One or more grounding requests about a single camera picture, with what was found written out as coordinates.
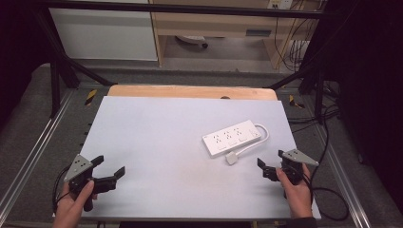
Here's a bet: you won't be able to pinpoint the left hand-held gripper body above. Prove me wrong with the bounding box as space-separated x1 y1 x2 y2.
64 154 96 213

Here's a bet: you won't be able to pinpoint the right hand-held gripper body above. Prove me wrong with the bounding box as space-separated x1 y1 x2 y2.
278 148 320 186

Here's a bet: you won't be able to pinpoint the white power strip cable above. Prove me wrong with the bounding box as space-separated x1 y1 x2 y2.
235 123 270 158

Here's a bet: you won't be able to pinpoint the white plug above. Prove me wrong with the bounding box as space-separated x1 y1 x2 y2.
225 151 240 165

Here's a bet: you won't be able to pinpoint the white power strip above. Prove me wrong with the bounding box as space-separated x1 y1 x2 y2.
201 119 263 159

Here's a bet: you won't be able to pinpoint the person's right hand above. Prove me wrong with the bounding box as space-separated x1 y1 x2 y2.
275 162 315 219

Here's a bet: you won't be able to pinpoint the person's left hand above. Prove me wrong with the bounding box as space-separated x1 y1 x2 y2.
51 180 99 228

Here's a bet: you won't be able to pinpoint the black curtain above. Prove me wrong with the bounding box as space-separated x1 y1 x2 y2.
0 0 51 127
303 0 403 212

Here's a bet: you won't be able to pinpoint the wooden table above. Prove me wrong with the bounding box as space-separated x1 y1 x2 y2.
106 84 278 102

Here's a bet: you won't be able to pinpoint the white cabinet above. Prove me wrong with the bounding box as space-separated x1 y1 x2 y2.
48 8 159 62

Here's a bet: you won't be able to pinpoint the wooden desk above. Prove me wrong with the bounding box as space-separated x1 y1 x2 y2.
148 0 319 69

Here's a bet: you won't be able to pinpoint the chair base with wheel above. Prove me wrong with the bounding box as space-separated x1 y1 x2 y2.
175 34 209 49

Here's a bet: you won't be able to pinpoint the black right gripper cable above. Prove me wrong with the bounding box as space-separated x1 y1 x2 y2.
304 105 333 188

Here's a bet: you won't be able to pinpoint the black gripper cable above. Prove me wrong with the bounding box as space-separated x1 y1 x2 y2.
51 164 72 214
304 105 333 188

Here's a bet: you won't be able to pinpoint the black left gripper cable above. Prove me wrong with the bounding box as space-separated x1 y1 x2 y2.
51 164 72 214

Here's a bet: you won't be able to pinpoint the metal floor rail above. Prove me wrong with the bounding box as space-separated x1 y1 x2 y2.
0 89 77 217
312 123 374 228

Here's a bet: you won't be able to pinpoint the black frame post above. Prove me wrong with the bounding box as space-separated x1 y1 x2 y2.
315 69 325 125
49 60 62 119

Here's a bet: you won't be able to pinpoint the black looped floor cable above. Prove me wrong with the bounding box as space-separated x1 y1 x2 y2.
308 187 351 222

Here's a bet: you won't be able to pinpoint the black frame strut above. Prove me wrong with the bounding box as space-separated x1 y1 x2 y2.
267 67 317 91
32 9 119 87

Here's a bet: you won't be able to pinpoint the hanging black cables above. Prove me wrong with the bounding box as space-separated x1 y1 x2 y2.
274 9 317 72

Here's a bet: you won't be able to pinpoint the white wall socket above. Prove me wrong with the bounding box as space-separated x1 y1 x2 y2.
267 0 294 10

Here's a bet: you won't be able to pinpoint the black frame crossbar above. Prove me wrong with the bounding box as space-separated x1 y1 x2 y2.
34 0 327 20

